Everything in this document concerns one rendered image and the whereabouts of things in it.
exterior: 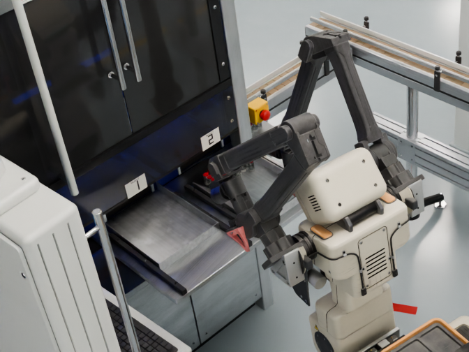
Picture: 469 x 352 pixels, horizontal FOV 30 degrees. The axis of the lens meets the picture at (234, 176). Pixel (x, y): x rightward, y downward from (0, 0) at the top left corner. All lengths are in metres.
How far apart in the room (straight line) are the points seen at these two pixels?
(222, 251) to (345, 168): 0.68
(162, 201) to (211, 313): 0.68
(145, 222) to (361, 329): 0.85
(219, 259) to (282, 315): 1.04
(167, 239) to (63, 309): 0.80
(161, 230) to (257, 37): 2.94
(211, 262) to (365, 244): 0.64
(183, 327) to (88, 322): 1.24
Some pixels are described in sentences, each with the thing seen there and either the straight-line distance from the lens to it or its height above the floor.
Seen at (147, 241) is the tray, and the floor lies 0.88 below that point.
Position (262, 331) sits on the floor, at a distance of 3.81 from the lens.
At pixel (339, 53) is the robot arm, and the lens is 2.59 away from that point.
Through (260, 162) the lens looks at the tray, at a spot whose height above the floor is 0.89.
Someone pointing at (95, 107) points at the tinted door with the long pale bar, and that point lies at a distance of 2.78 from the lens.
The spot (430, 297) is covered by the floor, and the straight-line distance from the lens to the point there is 3.92.
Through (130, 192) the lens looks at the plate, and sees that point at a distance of 3.00.
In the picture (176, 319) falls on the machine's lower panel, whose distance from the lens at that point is 3.49.
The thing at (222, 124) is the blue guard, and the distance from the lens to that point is 3.16.
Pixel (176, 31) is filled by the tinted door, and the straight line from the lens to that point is 2.88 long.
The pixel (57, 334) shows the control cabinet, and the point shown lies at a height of 1.22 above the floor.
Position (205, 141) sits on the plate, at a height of 1.02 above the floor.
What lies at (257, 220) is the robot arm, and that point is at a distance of 2.38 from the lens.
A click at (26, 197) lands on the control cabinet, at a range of 2.19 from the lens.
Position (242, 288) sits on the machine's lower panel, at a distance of 3.69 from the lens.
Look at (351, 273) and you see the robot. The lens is 2.43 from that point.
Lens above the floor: 2.86
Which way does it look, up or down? 38 degrees down
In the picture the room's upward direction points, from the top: 9 degrees counter-clockwise
